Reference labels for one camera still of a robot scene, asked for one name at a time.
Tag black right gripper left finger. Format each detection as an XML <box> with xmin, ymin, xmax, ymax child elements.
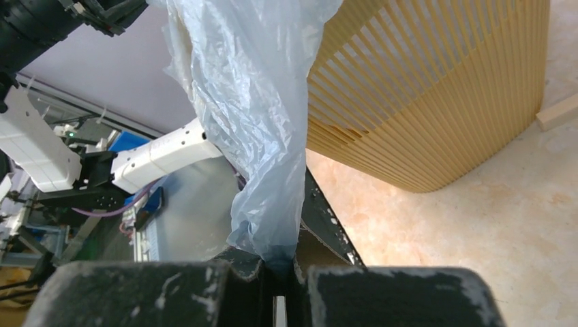
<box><xmin>24</xmin><ymin>248</ymin><xmax>275</xmax><ymax>326</ymax></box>

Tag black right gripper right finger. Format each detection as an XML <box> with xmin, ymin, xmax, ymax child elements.
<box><xmin>286</xmin><ymin>172</ymin><xmax>505</xmax><ymax>326</ymax></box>

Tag yellow plastic trash bin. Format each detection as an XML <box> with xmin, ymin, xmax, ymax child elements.
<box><xmin>307</xmin><ymin>1</ymin><xmax>551</xmax><ymax>193</ymax></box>

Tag light blue plastic trash bag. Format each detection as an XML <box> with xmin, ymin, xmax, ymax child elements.
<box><xmin>153</xmin><ymin>1</ymin><xmax>341</xmax><ymax>269</ymax></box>

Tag wooden clothes rack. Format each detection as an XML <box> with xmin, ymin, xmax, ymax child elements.
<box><xmin>536</xmin><ymin>94</ymin><xmax>577</xmax><ymax>131</ymax></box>

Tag white slotted cable duct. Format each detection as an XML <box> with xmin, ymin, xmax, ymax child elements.
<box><xmin>133</xmin><ymin>218</ymin><xmax>159</xmax><ymax>262</ymax></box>

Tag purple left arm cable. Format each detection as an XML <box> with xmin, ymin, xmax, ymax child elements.
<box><xmin>70</xmin><ymin>180</ymin><xmax>159</xmax><ymax>220</ymax></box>

